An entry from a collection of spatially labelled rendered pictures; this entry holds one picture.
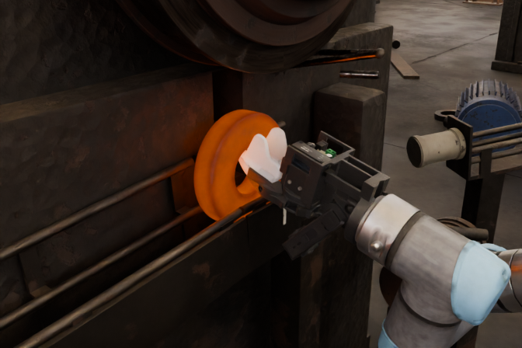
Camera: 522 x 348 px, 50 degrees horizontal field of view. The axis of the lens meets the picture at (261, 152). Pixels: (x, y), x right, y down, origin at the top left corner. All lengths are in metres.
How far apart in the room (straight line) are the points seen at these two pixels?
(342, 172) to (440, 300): 0.17
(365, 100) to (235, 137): 0.26
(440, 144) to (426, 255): 0.48
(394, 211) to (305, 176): 0.11
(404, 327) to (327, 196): 0.17
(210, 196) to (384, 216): 0.22
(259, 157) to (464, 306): 0.29
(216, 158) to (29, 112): 0.22
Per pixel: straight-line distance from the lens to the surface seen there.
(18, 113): 0.62
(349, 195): 0.64
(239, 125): 0.72
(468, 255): 0.61
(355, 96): 0.91
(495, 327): 1.79
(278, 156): 0.74
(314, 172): 0.64
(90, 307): 0.60
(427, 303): 0.63
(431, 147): 1.06
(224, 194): 0.72
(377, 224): 0.62
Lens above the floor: 1.04
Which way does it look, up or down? 22 degrees down
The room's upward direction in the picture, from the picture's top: straight up
